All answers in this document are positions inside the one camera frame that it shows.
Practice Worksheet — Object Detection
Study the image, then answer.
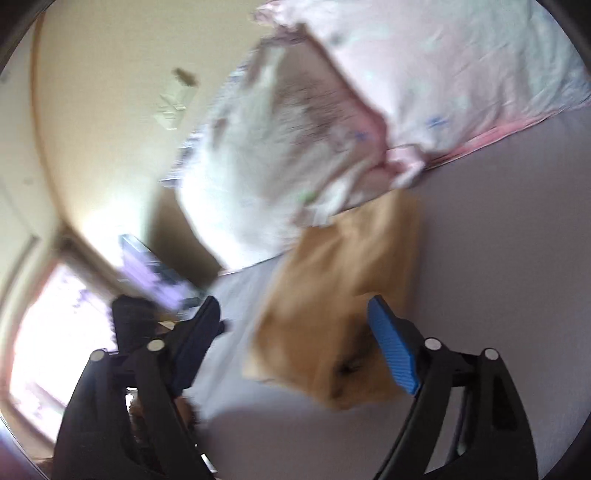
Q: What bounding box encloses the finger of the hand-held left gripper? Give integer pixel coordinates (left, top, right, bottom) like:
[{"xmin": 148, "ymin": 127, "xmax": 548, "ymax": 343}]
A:
[{"xmin": 111, "ymin": 294, "xmax": 160, "ymax": 354}]

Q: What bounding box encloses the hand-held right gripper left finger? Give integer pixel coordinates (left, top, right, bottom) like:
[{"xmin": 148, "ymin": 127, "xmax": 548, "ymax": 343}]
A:
[{"xmin": 52, "ymin": 296, "xmax": 225, "ymax": 480}]

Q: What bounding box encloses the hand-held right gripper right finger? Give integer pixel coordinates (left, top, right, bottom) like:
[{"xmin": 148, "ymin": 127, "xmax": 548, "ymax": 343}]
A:
[{"xmin": 367, "ymin": 295, "xmax": 540, "ymax": 480}]

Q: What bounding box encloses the tan small garment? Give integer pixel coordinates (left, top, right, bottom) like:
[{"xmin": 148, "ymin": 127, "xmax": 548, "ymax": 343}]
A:
[{"xmin": 242, "ymin": 189, "xmax": 422, "ymax": 411}]

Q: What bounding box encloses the brown headboard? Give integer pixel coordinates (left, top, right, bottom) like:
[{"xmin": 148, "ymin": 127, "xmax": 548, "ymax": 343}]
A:
[{"xmin": 154, "ymin": 188, "xmax": 225, "ymax": 274}]

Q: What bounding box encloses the bright window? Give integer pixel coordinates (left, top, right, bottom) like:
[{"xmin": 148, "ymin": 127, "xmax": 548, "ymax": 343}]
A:
[{"xmin": 7, "ymin": 261, "xmax": 121, "ymax": 444}]

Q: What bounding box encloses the lavender bed sheet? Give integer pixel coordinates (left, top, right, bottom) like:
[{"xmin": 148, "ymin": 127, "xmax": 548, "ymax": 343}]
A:
[{"xmin": 185, "ymin": 99, "xmax": 591, "ymax": 480}]

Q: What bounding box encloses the white printed pillow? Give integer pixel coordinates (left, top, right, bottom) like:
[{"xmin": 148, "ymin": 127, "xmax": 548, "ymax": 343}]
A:
[{"xmin": 161, "ymin": 28, "xmax": 389, "ymax": 271}]

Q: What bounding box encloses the pink cloth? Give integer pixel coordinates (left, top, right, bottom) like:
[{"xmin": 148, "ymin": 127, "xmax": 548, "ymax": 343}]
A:
[{"xmin": 385, "ymin": 111, "xmax": 557, "ymax": 190}]

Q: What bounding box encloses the pink printed pillow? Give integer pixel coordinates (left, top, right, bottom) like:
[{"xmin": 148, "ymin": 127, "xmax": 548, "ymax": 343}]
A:
[{"xmin": 252, "ymin": 0, "xmax": 591, "ymax": 160}]

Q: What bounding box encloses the white wall fixture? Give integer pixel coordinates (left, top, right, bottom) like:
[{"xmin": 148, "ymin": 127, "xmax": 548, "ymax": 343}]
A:
[{"xmin": 156, "ymin": 68, "xmax": 200, "ymax": 130}]

